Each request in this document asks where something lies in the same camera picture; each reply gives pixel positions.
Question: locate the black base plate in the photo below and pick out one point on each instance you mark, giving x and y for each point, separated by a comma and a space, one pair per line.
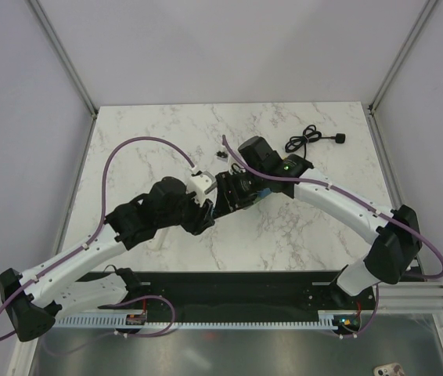
248, 296

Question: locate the aluminium frame post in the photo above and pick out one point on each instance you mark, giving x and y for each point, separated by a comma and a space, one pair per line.
63, 57
403, 53

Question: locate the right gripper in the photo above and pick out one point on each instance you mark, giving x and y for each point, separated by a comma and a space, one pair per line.
226, 202

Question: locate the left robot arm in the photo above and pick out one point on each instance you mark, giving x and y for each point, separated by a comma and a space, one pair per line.
32, 299

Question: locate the white power strip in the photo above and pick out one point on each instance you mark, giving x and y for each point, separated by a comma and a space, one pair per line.
158, 240

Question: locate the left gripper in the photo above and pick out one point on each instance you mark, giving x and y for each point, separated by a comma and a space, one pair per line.
203, 216

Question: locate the white cable duct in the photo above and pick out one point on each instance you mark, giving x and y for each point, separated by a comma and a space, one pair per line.
114, 319

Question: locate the blue cube socket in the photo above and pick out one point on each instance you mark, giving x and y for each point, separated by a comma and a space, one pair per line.
264, 193

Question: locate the right aluminium frame post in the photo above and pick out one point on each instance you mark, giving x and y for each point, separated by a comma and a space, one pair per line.
403, 53

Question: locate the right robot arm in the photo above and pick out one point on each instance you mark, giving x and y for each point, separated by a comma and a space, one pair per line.
391, 234

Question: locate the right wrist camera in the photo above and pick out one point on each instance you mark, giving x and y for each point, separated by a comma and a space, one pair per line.
222, 155

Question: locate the left aluminium frame post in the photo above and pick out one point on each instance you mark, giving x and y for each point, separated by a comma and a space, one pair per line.
63, 57

